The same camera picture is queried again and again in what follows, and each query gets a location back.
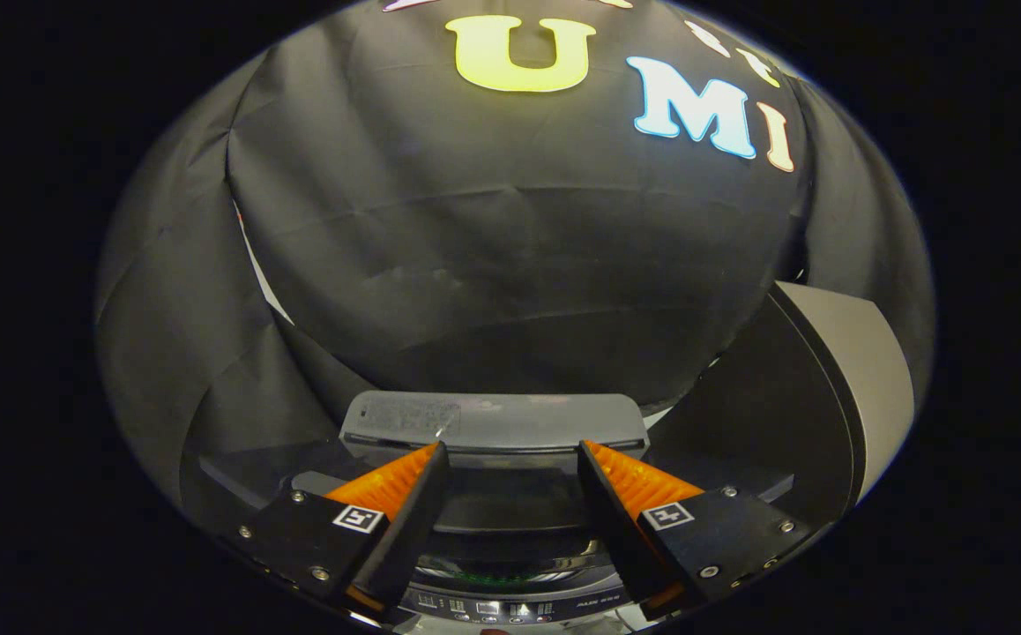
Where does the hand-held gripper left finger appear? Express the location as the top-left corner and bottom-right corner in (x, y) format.
(227, 441), (452, 620)

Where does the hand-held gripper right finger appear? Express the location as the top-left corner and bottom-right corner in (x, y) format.
(578, 439), (814, 622)

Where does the grey washing machine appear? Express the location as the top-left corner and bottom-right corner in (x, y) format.
(180, 391), (799, 632)

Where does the black backdrop cloth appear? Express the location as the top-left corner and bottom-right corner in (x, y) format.
(96, 0), (935, 530)

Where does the beige cabinet with black frame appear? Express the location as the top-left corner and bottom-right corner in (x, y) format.
(647, 280), (916, 532)

